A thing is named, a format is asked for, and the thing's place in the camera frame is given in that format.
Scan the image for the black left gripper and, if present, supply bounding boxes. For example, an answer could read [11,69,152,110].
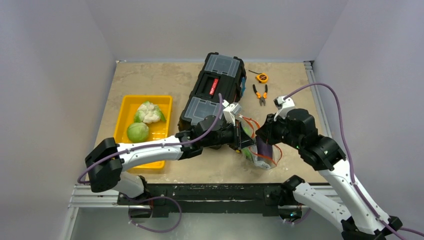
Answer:
[202,118,256,150]

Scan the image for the purple eggplant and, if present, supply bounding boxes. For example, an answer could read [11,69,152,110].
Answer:
[255,136,274,160]

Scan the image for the clear zip top bag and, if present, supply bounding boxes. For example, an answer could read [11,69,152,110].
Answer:
[236,114,283,170]

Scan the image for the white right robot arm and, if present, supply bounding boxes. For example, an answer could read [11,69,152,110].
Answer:
[255,108,403,240]

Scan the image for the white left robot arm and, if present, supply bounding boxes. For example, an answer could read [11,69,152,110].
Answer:
[85,115,256,205]

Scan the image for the yellow tape measure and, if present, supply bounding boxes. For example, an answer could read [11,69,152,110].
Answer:
[248,70,269,84]

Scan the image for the black plastic toolbox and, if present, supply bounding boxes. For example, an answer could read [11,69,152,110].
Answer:
[175,52,246,150]

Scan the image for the white cauliflower with leaves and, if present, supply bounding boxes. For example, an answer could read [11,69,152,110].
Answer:
[133,101,166,124]

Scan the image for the pale green cabbage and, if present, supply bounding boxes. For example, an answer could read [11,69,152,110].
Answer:
[126,122,150,143]

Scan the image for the yellow plastic tray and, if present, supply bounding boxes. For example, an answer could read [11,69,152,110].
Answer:
[113,95,174,170]

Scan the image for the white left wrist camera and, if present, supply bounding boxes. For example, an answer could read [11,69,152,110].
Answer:
[222,100,242,126]

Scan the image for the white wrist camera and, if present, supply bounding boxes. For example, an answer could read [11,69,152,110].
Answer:
[222,100,242,126]
[273,95,295,122]

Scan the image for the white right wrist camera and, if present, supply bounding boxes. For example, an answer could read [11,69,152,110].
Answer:
[273,95,295,122]

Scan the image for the orange handled pliers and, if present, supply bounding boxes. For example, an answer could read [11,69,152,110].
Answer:
[252,84,268,106]

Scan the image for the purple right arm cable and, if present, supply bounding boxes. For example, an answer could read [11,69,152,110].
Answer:
[284,82,424,240]

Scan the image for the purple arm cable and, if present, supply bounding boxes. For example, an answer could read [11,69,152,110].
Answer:
[284,82,424,240]
[76,93,225,233]

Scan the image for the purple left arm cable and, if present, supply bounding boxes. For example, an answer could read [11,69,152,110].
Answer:
[76,93,225,233]

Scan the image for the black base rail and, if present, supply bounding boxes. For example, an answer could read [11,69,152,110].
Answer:
[116,182,309,220]

